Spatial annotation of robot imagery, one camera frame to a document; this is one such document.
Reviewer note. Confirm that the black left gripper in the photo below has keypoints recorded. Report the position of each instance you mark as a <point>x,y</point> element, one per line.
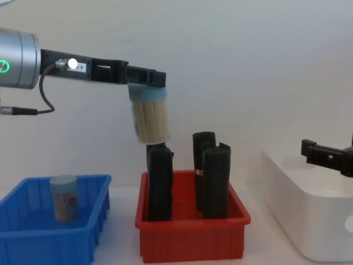
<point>49,56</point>

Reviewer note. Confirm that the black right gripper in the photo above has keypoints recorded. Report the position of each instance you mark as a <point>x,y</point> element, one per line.
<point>348,163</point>

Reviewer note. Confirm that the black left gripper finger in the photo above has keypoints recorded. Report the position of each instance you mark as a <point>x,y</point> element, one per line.
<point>160,80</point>

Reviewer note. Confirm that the toothpick jar with blue cap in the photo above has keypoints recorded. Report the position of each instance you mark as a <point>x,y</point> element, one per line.
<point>151,118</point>
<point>64,201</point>

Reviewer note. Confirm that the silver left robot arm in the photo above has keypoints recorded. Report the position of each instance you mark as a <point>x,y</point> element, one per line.
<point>19,58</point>

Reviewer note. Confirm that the white plastic box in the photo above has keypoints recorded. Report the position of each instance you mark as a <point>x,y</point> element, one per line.
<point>298,209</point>

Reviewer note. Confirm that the black bag roll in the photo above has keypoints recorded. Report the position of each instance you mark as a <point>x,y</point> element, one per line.
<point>216,185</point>
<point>160,187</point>
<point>199,165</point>

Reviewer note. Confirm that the red plastic bin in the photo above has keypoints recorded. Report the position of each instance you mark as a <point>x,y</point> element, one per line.
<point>190,240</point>

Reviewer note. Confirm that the blue plastic bin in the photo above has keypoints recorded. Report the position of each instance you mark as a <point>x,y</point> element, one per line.
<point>33,243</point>

